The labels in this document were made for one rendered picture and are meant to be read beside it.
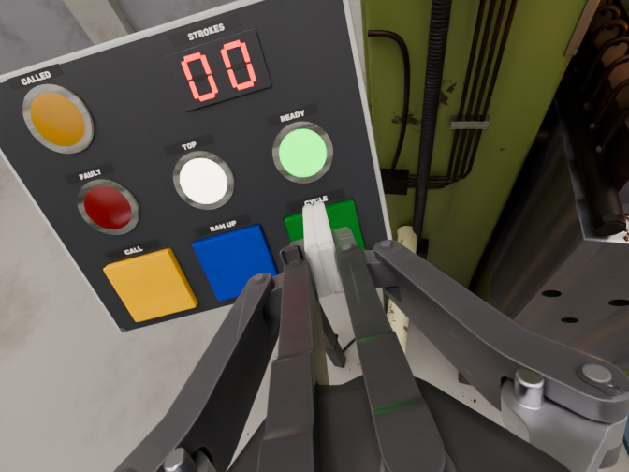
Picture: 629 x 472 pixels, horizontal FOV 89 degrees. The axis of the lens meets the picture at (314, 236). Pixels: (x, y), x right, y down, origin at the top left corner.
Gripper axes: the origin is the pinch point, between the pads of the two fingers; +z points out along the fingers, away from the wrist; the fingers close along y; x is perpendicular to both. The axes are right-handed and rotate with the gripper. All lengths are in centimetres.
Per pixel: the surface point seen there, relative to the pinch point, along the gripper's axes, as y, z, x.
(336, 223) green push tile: 1.4, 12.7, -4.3
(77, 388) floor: -124, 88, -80
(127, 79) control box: -12.7, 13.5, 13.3
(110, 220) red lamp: -20.3, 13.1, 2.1
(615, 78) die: 43, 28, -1
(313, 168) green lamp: 0.6, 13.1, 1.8
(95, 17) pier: -141, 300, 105
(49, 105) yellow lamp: -19.9, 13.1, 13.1
